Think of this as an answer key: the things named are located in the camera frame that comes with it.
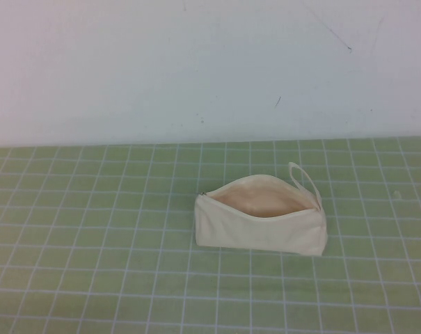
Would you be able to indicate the green white-checked tablecloth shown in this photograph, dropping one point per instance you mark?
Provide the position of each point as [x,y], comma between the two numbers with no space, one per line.
[92,278]

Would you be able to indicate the cream fabric pencil case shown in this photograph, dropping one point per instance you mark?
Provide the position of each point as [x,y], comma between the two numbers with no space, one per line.
[266,233]

